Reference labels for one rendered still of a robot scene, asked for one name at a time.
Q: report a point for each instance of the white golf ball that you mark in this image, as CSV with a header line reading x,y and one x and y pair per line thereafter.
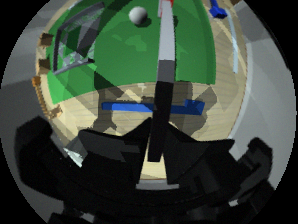
x,y
138,15

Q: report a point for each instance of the tan block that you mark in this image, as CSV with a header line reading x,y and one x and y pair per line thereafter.
x,y
45,40
43,66

